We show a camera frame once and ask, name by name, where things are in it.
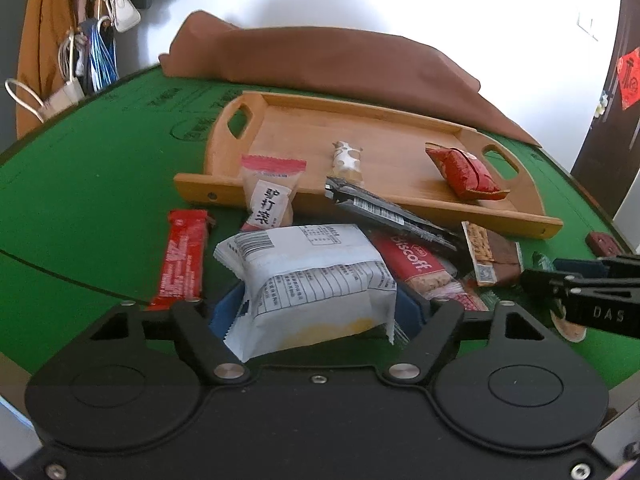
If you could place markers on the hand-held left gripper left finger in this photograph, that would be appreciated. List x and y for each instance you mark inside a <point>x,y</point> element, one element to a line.
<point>227,312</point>

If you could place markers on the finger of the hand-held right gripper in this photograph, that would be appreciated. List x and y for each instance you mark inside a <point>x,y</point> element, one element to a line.
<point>537,281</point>
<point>580,266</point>

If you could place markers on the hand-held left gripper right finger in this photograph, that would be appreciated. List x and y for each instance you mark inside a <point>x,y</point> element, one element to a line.
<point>411,312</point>

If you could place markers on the small green snack packet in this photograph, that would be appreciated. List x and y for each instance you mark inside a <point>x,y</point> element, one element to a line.
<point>542,261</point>

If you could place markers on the brown snack bar packet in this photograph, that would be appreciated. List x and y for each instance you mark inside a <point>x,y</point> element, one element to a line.
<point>502,255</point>

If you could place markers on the red biscuit packet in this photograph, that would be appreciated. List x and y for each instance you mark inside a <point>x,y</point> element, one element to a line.
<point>410,260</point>

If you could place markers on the red label cracker packet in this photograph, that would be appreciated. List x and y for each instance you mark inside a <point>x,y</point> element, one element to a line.
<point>467,300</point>

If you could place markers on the red snack bar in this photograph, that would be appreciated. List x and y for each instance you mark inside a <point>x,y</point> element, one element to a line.
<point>182,255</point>

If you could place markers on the white snack packet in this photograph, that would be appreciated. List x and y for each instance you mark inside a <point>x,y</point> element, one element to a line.
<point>310,280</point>

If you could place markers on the wooden tray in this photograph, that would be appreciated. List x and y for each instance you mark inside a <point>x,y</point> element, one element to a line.
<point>390,130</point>

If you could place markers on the dark red small box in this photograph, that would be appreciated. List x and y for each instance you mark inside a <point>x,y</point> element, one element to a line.
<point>602,243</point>

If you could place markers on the long black snack packet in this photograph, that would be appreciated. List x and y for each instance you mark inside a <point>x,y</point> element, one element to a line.
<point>385,212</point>

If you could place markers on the dark brown door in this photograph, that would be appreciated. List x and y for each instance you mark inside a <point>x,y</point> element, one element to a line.
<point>607,160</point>

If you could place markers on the clear packet with pink top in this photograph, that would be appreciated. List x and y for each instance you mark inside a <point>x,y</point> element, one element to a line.
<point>270,200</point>

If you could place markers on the red foil snack packet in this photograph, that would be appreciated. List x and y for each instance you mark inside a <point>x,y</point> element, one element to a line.
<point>465,170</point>

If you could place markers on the small white brown candy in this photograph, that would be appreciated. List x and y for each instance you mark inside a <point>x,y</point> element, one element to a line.
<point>346,160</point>

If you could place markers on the red door decoration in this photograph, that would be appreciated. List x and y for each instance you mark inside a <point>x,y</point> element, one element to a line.
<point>630,77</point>

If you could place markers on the brown cloth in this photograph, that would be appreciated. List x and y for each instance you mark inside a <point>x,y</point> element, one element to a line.
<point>325,55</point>

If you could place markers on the white purse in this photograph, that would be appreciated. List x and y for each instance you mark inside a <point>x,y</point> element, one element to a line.
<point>124,12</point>

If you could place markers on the orange coat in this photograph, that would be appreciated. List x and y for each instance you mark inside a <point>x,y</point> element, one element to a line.
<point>45,25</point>

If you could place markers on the white wall switch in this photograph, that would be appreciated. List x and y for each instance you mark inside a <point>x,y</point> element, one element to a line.
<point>587,25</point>

